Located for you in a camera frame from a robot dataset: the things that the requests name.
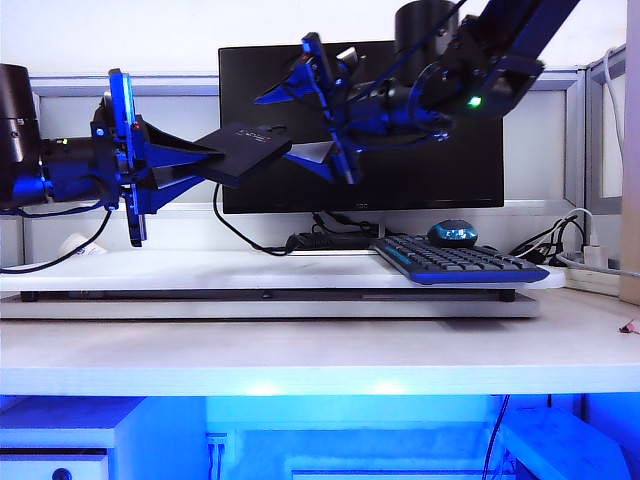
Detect black cable bundle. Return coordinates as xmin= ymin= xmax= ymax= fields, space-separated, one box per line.
xmin=509 ymin=213 xmax=587 ymax=266

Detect white base board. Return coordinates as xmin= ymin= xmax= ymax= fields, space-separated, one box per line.
xmin=0 ymin=293 xmax=543 ymax=321

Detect white power strip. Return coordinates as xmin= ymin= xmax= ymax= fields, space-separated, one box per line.
xmin=551 ymin=251 xmax=624 ymax=294

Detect silver framed side partition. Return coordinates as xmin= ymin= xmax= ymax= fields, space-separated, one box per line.
xmin=583 ymin=43 xmax=627 ymax=216

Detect white box under desk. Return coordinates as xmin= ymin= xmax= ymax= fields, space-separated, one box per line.
xmin=499 ymin=406 xmax=632 ymax=480

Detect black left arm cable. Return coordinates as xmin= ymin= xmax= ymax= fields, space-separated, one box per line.
xmin=0 ymin=202 xmax=114 ymax=274

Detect white raised desk board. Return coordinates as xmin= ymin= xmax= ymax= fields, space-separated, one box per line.
xmin=0 ymin=248 xmax=566 ymax=293

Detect black and blue keyboard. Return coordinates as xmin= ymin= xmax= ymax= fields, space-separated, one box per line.
xmin=370 ymin=234 xmax=551 ymax=287

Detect white plug charger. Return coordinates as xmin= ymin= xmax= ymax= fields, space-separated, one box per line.
xmin=581 ymin=241 xmax=609 ymax=266

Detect black computer monitor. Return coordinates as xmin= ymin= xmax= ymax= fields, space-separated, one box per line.
xmin=218 ymin=40 xmax=505 ymax=216

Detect grey power strip cord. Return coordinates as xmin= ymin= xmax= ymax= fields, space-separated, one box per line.
xmin=558 ymin=252 xmax=640 ymax=277

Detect black portable hard drive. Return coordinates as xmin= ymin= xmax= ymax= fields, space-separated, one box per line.
xmin=193 ymin=123 xmax=294 ymax=189

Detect white cabinet under desk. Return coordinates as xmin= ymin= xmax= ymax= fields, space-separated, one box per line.
xmin=0 ymin=397 xmax=207 ymax=480

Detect beige wooden post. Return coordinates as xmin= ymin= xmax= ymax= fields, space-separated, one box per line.
xmin=618 ymin=0 xmax=640 ymax=305

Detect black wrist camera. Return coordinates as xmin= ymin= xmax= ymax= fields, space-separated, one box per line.
xmin=91 ymin=93 xmax=118 ymax=139
xmin=335 ymin=45 xmax=369 ymax=69

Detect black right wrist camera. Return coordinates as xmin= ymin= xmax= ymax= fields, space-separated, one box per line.
xmin=335 ymin=45 xmax=369 ymax=69

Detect blue and black mouse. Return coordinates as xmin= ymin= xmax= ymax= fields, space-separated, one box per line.
xmin=426 ymin=220 xmax=478 ymax=249

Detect silver framed back partition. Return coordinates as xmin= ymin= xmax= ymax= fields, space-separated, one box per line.
xmin=22 ymin=68 xmax=587 ymax=221

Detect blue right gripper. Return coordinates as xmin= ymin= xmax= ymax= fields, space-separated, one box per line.
xmin=253 ymin=32 xmax=426 ymax=185

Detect black monitor cables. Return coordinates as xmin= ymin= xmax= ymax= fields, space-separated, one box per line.
xmin=310 ymin=211 xmax=380 ymax=239

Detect black data cable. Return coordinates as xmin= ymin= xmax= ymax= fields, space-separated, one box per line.
xmin=212 ymin=181 xmax=302 ymax=258

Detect dark cable under desk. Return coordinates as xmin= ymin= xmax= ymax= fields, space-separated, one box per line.
xmin=481 ymin=394 xmax=512 ymax=480

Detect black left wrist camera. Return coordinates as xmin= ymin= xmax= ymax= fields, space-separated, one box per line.
xmin=91 ymin=93 xmax=118 ymax=139

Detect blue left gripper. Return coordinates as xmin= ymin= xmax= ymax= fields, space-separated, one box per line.
xmin=84 ymin=68 xmax=227 ymax=249

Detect white paper cup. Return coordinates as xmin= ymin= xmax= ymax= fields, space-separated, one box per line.
xmin=58 ymin=232 xmax=107 ymax=259

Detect white hanging cable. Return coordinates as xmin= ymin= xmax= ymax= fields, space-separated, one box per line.
xmin=601 ymin=47 xmax=627 ymax=147

